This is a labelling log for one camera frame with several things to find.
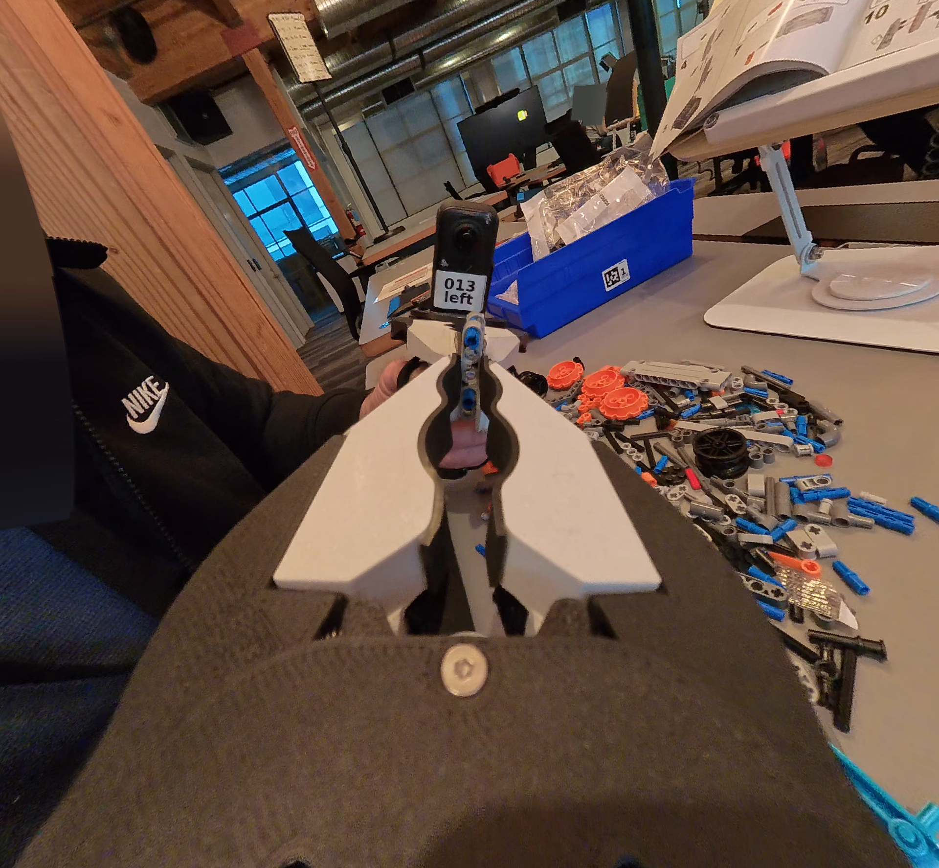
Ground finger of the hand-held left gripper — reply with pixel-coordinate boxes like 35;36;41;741
482;322;525;370
400;317;459;373

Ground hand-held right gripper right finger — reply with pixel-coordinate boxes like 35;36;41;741
473;358;664;637

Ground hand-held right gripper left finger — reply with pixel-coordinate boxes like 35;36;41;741
273;358;470;637

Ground grey building beam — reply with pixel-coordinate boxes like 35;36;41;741
452;314;490;429

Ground person's left forearm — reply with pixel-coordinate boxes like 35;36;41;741
243;384;375;495

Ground person's left hand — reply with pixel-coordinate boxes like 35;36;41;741
358;355;437;424

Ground robot kit box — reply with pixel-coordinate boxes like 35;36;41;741
357;242;507;351

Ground black office chair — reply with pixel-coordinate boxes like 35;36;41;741
285;226;369;342

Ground computer monitor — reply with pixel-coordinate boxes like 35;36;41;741
457;86;553;175

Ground blue plastic bin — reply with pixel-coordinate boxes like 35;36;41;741
489;176;696;339

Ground clear plastic bag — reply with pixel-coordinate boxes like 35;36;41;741
521;146;671;258

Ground pile of building kit parts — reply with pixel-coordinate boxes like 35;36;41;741
540;355;939;734

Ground person's dark clothing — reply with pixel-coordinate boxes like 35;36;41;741
0;230;371;868

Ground hanging sign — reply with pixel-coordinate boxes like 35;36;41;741
268;11;333;85

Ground black steel pillar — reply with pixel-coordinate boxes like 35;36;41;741
614;0;670;138

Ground white book stand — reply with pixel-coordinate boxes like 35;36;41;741
702;39;939;358

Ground instruction booklet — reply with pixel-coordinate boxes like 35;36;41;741
649;0;939;161

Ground black wall speaker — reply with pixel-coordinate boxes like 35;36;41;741
166;86;233;148

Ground cyan frame piece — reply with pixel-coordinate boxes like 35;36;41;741
827;741;939;868

